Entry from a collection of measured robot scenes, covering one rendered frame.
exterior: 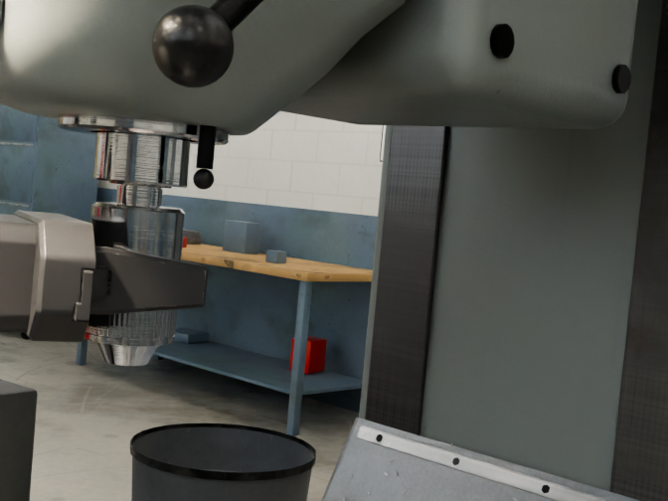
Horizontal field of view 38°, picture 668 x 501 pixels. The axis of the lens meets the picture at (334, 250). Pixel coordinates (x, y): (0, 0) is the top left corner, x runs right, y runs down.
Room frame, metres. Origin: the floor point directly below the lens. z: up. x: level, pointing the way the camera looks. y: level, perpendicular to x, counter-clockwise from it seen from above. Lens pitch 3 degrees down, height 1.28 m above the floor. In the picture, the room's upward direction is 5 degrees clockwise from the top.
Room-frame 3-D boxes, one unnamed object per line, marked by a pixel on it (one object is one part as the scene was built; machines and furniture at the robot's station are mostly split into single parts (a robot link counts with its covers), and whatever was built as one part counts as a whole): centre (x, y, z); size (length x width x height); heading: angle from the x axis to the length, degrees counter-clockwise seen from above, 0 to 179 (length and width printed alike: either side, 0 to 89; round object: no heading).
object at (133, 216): (0.50, 0.10, 1.26); 0.05 x 0.05 x 0.01
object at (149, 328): (0.50, 0.10, 1.23); 0.05 x 0.05 x 0.06
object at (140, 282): (0.47, 0.09, 1.23); 0.06 x 0.02 x 0.03; 115
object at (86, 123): (0.50, 0.10, 1.31); 0.09 x 0.09 x 0.01
